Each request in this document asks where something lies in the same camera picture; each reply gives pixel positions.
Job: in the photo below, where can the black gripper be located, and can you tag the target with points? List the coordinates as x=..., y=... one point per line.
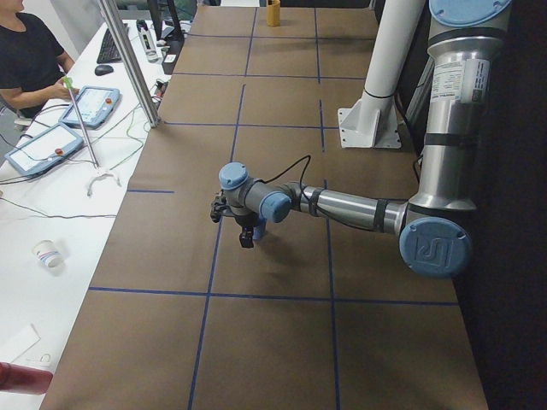
x=244, y=223

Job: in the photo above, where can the blue ribbed plastic cup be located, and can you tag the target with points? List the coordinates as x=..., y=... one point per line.
x=259, y=230

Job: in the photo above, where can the yellow bamboo holder cup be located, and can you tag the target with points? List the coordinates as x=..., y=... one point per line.
x=273, y=13

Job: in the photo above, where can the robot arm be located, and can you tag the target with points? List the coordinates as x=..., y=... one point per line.
x=464, y=38

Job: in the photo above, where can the paper cup on desk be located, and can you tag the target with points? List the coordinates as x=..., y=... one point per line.
x=47, y=252

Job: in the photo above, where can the white mounting pillar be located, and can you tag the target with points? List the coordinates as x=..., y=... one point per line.
x=372, y=121

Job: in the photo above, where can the teach pendant far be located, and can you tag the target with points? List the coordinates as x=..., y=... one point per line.
x=96, y=104

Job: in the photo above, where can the teach pendant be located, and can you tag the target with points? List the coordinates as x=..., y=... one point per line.
x=46, y=150
x=96, y=104

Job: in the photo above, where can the clear water bottle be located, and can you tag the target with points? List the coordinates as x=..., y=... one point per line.
x=147, y=41

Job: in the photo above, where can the teach pendant near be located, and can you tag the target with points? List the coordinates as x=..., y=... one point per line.
x=46, y=150

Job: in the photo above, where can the black computer mouse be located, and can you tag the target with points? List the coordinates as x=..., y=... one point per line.
x=103, y=69

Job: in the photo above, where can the black keyboard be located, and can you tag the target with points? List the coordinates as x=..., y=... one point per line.
x=108, y=52

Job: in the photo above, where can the metal rod with green tip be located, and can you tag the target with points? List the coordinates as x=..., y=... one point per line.
x=69, y=85

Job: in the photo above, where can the white paper sheet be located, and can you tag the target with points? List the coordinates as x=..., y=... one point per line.
x=16, y=345

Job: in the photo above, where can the red bottle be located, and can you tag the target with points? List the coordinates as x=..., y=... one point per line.
x=24, y=380

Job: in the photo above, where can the person in black shirt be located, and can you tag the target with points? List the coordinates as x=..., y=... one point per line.
x=33, y=63

